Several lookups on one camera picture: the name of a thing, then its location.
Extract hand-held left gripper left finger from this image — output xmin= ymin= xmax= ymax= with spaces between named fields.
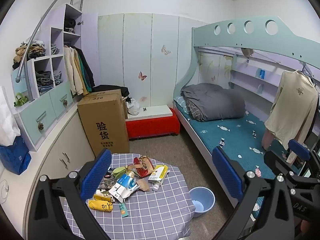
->
xmin=28 ymin=148 xmax=112 ymax=240

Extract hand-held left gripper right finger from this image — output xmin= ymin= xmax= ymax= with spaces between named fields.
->
xmin=212 ymin=146 xmax=298 ymax=240

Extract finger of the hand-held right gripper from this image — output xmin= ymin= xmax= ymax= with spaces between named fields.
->
xmin=264 ymin=150 xmax=300 ymax=180
xmin=287 ymin=139 xmax=311 ymax=167

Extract dark printed packet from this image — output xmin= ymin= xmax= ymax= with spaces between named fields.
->
xmin=97 ymin=172 xmax=117 ymax=190

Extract blue white carton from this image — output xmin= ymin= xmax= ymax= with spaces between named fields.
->
xmin=109 ymin=173 xmax=141 ymax=203

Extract yellow snack packet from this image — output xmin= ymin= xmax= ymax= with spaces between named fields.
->
xmin=88 ymin=199 xmax=114 ymax=212

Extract blue plastic waste bin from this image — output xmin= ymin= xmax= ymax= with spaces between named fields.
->
xmin=189 ymin=186 xmax=215 ymax=218

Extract yellow white packet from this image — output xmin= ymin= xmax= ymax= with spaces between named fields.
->
xmin=147 ymin=164 xmax=169 ymax=182

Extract person's right forearm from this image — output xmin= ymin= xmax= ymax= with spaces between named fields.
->
xmin=300 ymin=219 xmax=312 ymax=234

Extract small yellow packet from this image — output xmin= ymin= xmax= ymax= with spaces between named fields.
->
xmin=93 ymin=193 xmax=112 ymax=202

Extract pink cloth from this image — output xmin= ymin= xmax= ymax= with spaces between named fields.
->
xmin=262 ymin=127 xmax=275 ymax=152

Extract bed with teal mattress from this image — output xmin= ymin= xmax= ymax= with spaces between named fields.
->
xmin=175 ymin=104 xmax=295 ymax=220

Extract beige hanging shirt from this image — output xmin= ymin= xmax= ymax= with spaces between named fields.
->
xmin=264 ymin=70 xmax=318 ymax=164

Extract large printed cardboard box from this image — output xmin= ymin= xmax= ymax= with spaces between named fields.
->
xmin=77 ymin=93 xmax=130 ymax=157

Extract red snack packet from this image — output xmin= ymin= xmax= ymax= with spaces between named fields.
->
xmin=133 ymin=156 xmax=156 ymax=178

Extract brown paper tag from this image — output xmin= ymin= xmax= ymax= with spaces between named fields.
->
xmin=136 ymin=178 xmax=150 ymax=192

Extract table with checked cloth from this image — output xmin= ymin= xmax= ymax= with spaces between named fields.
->
xmin=59 ymin=152 xmax=196 ymax=240

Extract red storage bench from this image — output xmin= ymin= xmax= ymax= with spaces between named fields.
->
xmin=125 ymin=108 xmax=180 ymax=139

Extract grey duvet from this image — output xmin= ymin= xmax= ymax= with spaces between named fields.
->
xmin=181 ymin=83 xmax=247 ymax=122

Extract white plastic bag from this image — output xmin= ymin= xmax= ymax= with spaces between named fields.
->
xmin=126 ymin=97 xmax=140 ymax=116

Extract metal clothes hanger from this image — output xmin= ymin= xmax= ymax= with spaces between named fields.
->
xmin=299 ymin=61 xmax=320 ymax=88

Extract blue shopping bag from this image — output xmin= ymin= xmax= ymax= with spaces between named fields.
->
xmin=0 ymin=135 xmax=32 ymax=175

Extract lilac teal stair cabinet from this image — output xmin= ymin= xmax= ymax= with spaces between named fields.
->
xmin=11 ymin=4 xmax=99 ymax=152

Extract blue checked pillow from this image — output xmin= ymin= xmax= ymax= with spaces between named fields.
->
xmin=174 ymin=96 xmax=190 ymax=114

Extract white bench top board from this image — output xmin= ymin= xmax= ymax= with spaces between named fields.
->
xmin=127 ymin=105 xmax=173 ymax=119

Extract black bag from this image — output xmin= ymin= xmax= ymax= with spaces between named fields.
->
xmin=92 ymin=84 xmax=130 ymax=98

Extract green hanging garment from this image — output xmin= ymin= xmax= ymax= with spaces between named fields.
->
xmin=77 ymin=52 xmax=88 ymax=93

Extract white paper bag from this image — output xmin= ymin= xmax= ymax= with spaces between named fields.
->
xmin=0 ymin=86 xmax=20 ymax=147

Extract dark folded sweaters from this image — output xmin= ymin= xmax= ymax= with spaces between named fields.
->
xmin=35 ymin=70 xmax=54 ymax=92

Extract black hanging coat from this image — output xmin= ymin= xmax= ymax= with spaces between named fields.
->
xmin=75 ymin=45 xmax=95 ymax=88

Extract teal white bunk bed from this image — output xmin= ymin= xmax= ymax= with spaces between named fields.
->
xmin=173 ymin=16 xmax=320 ymax=230

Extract white wardrobe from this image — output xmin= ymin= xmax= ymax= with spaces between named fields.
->
xmin=97 ymin=13 xmax=210 ymax=110

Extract brown dark clothes pile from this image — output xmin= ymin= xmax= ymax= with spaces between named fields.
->
xmin=12 ymin=41 xmax=47 ymax=69

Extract black folded clothes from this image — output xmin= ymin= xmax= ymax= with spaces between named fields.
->
xmin=64 ymin=17 xmax=77 ymax=34

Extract grey metal handrail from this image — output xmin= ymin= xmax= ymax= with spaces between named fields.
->
xmin=15 ymin=0 xmax=87 ymax=102

